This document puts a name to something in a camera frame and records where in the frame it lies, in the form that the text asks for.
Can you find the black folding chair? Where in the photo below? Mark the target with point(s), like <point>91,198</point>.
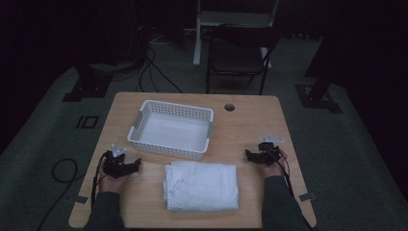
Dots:
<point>239,54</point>

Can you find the person's right hand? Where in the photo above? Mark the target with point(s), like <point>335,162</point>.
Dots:
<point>272,170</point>

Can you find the grey tape strip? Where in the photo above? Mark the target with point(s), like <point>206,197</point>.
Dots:
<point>307,196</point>
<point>81,199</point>

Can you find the white cloth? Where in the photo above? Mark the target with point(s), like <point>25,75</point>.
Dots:
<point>202,186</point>

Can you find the person's left hand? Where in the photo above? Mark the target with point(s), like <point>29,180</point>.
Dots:
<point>110,183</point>

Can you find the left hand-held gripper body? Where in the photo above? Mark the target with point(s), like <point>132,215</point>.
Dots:
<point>114,165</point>

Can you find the white desk frame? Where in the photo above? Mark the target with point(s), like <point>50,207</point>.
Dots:
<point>198,38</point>

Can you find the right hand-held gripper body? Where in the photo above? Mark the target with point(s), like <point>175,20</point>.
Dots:
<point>268,150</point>

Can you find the white plastic basket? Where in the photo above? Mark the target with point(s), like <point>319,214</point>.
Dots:
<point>173,131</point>

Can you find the black stand base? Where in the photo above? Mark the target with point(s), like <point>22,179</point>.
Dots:
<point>317,96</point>
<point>88,86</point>

